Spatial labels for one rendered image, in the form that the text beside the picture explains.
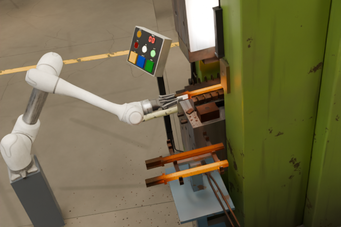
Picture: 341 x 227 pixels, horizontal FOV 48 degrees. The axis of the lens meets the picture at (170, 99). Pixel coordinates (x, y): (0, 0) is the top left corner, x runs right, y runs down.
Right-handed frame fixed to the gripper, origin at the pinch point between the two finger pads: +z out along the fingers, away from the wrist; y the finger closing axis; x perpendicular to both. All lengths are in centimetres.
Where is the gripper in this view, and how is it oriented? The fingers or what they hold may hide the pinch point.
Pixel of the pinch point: (181, 96)
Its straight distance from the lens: 239.0
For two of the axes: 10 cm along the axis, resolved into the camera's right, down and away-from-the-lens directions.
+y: 2.7, 5.4, -8.0
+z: 9.5, -2.8, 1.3
